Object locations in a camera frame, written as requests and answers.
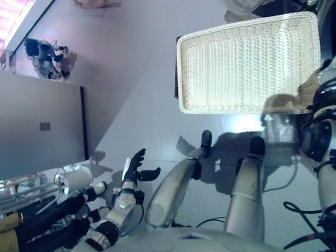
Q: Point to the round glass washing machine door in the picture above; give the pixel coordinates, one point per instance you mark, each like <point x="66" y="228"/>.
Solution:
<point x="241" y="6"/>

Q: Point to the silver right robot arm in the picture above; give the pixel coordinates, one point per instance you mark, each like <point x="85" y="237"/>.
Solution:
<point x="325" y="173"/>

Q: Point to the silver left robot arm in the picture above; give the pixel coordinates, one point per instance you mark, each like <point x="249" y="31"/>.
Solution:
<point x="123" y="204"/>

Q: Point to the silver robot leg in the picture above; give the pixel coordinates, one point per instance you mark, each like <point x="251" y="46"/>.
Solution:
<point x="170" y="189"/>
<point x="245" y="199"/>

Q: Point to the metal bar rack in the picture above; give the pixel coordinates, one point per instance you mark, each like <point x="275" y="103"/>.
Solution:
<point x="26" y="194"/>

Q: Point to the grey wall socket plate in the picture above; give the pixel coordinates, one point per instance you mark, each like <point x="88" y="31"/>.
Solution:
<point x="45" y="126"/>

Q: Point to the black wall edge strip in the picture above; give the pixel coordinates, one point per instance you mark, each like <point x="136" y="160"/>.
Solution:
<point x="84" y="123"/>

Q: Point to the yellow padded object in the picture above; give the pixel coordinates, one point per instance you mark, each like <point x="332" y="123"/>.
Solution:
<point x="6" y="239"/>

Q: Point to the white cylindrical object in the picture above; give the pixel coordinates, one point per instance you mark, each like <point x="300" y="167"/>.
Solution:
<point x="78" y="181"/>

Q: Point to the white wicker laundry basket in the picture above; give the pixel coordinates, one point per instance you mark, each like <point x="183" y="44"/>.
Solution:
<point x="246" y="65"/>

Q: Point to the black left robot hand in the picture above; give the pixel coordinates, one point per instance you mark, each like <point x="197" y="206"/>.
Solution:
<point x="132" y="170"/>

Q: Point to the silver left robot leg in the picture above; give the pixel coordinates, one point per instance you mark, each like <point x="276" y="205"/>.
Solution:
<point x="170" y="189"/>

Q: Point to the silver right robot leg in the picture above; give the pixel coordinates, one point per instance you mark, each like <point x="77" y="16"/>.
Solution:
<point x="245" y="199"/>

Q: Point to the grey robot torso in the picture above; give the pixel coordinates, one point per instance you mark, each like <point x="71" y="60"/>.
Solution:
<point x="194" y="241"/>

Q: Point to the grey machine on floor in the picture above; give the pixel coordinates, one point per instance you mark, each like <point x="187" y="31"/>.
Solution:
<point x="47" y="57"/>

